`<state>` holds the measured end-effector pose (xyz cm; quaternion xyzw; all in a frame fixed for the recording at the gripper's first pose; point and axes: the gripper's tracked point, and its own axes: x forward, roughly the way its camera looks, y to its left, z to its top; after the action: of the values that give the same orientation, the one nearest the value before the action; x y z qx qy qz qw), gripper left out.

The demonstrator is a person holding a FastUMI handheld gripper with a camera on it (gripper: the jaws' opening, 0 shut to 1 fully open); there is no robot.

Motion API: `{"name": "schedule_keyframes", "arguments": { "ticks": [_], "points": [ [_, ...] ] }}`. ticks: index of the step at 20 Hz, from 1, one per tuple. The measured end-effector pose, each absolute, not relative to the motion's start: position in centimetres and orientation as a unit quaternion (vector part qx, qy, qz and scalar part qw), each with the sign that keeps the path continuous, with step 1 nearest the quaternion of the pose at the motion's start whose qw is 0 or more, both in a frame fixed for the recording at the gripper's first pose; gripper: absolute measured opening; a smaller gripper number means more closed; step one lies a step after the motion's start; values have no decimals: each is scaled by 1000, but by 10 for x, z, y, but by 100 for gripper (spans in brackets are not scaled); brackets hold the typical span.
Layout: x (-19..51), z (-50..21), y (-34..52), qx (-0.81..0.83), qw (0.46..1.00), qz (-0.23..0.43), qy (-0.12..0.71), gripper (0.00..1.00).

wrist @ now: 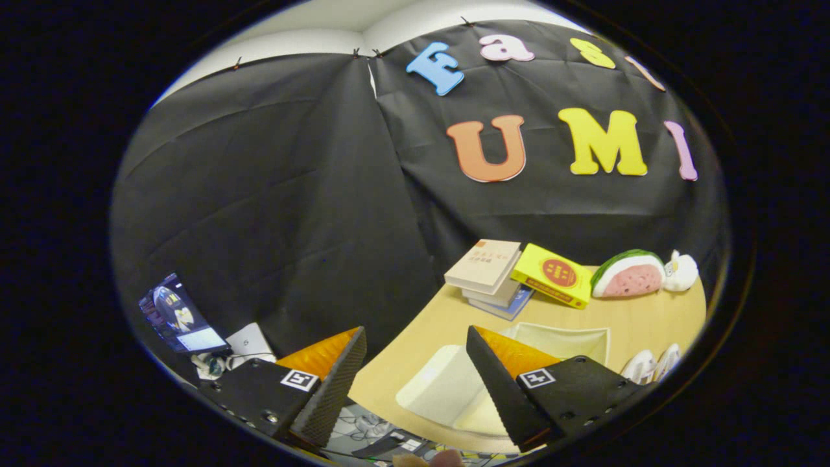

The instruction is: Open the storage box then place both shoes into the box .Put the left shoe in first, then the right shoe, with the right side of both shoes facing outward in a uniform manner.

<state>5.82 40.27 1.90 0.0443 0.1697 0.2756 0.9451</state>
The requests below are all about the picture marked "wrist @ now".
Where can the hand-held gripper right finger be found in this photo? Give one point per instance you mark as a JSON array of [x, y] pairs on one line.
[[499, 395]]

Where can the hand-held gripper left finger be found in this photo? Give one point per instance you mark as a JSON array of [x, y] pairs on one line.
[[334, 392]]

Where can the cream storage box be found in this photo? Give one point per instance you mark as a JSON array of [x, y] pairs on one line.
[[444, 389]]

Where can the white canvas shoe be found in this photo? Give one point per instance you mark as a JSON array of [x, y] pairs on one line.
[[668, 362], [639, 368]]

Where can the black flat device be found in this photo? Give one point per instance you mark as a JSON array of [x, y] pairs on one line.
[[389, 444]]

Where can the blue book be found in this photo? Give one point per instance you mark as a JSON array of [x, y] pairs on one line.
[[509, 308]]

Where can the white boxy device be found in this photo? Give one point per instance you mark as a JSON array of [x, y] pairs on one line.
[[249, 344]]

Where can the grey book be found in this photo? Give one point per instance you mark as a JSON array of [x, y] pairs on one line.
[[496, 297]]

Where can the beige book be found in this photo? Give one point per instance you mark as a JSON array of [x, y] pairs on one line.
[[483, 264]]

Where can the yellow book with red circle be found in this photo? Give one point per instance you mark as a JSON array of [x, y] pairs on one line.
[[554, 275]]

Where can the computer monitor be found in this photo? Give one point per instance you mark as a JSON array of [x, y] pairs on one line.
[[178, 318]]

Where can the watermelon slice plush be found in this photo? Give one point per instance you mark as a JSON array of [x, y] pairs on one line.
[[629, 275]]

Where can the white plush toy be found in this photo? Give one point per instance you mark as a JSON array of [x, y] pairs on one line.
[[681, 272]]

